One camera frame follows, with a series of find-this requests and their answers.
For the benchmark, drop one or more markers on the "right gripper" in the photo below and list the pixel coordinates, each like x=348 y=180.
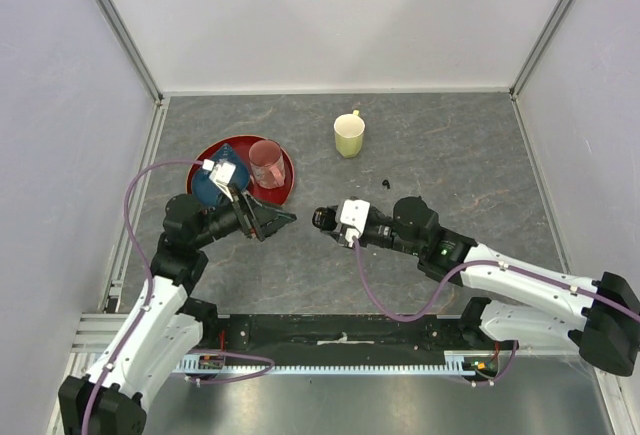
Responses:
x=339 y=238

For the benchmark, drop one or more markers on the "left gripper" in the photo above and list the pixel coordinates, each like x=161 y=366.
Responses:
x=258 y=220

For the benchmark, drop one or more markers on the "black charging case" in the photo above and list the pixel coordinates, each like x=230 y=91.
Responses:
x=324 y=218

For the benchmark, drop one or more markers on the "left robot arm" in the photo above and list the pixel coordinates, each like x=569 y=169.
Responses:
x=115 y=394

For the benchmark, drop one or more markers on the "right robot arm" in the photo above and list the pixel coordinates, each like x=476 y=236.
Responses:
x=599 y=318

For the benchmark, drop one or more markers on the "red round tray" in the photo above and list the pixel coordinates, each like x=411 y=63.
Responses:
x=236 y=150

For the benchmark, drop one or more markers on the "pink glass mug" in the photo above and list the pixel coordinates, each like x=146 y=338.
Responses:
x=267 y=163

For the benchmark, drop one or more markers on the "blue teardrop plate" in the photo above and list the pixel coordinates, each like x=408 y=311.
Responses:
x=220 y=190

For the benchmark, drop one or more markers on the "yellow ceramic mug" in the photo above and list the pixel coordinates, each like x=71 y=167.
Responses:
x=349 y=132

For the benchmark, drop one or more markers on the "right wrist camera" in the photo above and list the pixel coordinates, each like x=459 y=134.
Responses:
x=352 y=218

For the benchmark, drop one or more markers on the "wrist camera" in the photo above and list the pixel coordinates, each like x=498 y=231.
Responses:
x=352 y=218
x=222 y=174

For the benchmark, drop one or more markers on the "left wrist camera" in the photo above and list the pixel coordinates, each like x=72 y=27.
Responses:
x=222 y=174

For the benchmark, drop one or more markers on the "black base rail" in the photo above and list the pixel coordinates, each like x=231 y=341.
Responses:
x=339 y=340

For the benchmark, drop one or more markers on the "slotted cable duct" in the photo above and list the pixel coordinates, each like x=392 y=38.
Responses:
x=201 y=364

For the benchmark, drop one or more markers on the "left aluminium frame post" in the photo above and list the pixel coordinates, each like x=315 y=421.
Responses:
x=118 y=26

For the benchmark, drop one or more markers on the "aluminium frame post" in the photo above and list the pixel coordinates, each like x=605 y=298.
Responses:
x=553 y=23
x=118 y=26

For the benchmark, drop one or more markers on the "right aluminium frame post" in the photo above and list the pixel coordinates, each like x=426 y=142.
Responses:
x=553 y=23

